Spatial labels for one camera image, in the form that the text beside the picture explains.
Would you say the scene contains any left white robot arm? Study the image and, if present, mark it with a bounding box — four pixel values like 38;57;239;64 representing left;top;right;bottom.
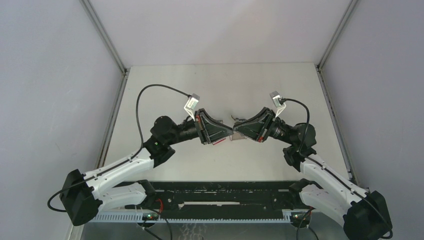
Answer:
59;108;233;226

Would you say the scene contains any aluminium frame post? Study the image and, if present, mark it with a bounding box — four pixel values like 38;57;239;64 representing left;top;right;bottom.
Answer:
80;0;128;168
315;0;360;180

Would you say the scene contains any red white staple box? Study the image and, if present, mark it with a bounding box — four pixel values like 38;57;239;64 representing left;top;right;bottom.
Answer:
212;138;226;146

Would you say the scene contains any right black cable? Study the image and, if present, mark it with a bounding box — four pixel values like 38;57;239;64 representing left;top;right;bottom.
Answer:
280;97;393;240

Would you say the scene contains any left green circuit board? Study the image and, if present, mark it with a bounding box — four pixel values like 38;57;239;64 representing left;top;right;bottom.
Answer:
142;213;160;222

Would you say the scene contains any right green circuit board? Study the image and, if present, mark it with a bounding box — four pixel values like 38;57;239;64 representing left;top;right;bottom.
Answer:
290;213;311;223

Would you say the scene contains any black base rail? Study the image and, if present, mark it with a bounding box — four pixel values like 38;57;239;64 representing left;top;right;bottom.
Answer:
125;179;326;221

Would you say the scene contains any green circuit board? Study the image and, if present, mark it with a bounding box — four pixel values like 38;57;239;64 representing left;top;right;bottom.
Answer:
142;213;160;222
290;213;311;223

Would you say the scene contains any left aluminium frame post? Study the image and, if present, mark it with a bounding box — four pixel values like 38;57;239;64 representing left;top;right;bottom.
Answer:
80;0;128;168

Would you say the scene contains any right aluminium frame post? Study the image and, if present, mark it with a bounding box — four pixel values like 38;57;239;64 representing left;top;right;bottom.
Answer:
315;0;360;180

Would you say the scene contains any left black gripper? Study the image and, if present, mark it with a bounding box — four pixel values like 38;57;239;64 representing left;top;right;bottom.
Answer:
166;108;233;146

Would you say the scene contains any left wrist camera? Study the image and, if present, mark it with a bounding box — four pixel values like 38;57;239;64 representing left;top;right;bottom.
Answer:
183;93;200;120

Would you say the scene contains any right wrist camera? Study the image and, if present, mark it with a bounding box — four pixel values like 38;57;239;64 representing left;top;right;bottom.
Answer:
269;91;287;118

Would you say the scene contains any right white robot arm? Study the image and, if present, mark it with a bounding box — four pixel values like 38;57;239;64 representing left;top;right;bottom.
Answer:
233;107;394;240

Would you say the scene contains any black cable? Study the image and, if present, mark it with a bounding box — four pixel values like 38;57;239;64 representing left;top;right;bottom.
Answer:
280;97;393;240
47;84;193;213

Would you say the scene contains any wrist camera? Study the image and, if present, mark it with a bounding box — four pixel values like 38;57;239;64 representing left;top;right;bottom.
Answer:
183;93;200;120
269;91;287;118

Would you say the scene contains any left black cable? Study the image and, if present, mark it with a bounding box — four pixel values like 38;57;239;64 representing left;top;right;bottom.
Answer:
47;84;193;213

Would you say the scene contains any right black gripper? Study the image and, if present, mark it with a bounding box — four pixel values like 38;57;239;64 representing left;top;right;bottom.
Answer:
233;107;295;146

